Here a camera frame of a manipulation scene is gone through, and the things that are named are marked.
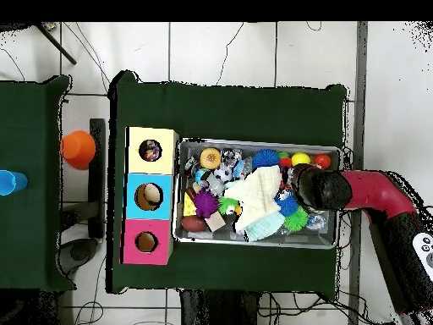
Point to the cream muslin cloth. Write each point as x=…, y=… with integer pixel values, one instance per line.
x=257, y=196

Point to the orange smooth ball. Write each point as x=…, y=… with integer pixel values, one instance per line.
x=322, y=161

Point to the shallow metal mesh bin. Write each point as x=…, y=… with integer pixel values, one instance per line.
x=243, y=145

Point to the yellow cheese toy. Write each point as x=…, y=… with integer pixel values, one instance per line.
x=188, y=207

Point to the wooden box with three holes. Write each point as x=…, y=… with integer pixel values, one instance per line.
x=165, y=152

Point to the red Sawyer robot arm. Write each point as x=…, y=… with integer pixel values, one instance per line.
x=379, y=193

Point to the grey round base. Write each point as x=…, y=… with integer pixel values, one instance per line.
x=79, y=252

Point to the orange plastic object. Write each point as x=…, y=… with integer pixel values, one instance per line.
x=77, y=149

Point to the blue plastic cup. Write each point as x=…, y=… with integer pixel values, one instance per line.
x=12, y=182

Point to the black flat panel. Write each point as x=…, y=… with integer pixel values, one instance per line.
x=97, y=203

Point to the toy burger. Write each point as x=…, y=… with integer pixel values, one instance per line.
x=210, y=158

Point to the blue globe ball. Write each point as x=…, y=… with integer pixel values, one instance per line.
x=200, y=175

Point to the light blue muslin cloth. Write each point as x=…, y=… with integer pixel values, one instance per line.
x=265, y=225

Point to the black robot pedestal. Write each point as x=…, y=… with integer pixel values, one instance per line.
x=216, y=311

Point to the yellow smooth ball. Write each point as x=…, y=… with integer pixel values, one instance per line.
x=300, y=159

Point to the multicoloured knotted cloth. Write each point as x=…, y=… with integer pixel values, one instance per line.
x=151, y=151

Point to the dark green table cloth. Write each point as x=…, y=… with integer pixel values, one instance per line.
x=30, y=220
x=220, y=111

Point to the large blue spiky ball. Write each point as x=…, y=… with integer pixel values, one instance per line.
x=266, y=159

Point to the purple spiky ball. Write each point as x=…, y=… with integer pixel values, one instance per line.
x=205, y=203

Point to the black rod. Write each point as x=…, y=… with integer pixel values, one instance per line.
x=57, y=45

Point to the brown toy football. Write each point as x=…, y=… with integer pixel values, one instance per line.
x=193, y=223

